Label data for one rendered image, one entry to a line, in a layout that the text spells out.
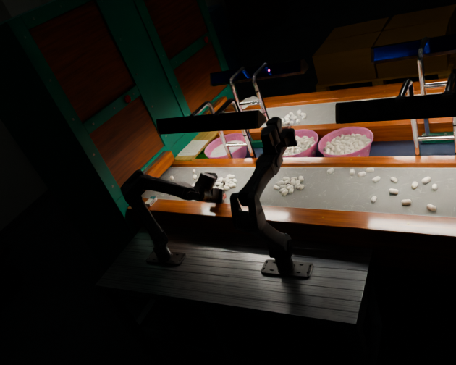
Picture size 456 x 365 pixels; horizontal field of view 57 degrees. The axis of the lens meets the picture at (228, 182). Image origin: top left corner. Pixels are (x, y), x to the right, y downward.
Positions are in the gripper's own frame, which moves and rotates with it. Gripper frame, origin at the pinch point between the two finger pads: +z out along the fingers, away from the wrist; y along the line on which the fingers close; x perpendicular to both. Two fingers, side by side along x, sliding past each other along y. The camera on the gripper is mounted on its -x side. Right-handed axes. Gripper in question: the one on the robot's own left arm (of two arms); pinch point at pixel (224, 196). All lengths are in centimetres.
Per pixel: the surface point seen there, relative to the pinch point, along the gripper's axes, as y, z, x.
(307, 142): -24, 40, -31
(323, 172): -42.3, 19.0, -13.2
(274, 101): 17, 75, -64
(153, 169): 50, 0, -13
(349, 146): -47, 37, -28
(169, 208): 27.2, -9.5, 7.2
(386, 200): -74, 5, -2
